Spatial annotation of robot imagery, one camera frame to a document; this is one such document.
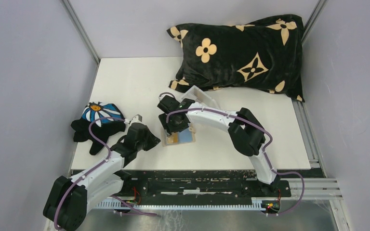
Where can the slotted cable duct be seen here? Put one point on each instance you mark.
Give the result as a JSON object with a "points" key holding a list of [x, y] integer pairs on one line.
{"points": [[256, 205]]}

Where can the beige leather card holder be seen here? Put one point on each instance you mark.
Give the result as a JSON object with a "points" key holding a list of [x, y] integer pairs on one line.
{"points": [[185, 136]]}

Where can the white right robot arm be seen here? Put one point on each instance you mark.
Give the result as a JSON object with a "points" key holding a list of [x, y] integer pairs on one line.
{"points": [[248, 136]]}

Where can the black floral pillow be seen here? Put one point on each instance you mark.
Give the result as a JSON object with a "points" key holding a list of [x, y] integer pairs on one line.
{"points": [[266, 54]]}

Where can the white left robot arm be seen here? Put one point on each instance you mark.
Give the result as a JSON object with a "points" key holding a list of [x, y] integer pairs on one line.
{"points": [[71, 199]]}

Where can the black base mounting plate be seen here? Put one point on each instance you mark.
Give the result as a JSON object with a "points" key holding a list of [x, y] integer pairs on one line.
{"points": [[198, 199]]}

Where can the black blue flower cloth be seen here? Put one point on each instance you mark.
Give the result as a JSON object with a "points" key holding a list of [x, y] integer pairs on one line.
{"points": [[101, 120]]}

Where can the gold credit card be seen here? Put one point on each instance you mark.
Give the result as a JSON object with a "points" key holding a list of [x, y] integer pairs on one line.
{"points": [[172, 139]]}

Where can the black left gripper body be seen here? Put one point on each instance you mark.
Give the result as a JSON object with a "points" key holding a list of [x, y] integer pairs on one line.
{"points": [[139, 145]]}

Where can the clear plastic card box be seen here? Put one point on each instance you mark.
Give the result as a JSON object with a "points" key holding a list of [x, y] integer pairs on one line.
{"points": [[196, 94]]}

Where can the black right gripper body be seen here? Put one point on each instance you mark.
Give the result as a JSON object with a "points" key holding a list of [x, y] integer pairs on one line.
{"points": [[172, 125]]}

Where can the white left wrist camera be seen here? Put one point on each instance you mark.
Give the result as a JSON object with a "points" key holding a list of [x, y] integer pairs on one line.
{"points": [[136, 119]]}

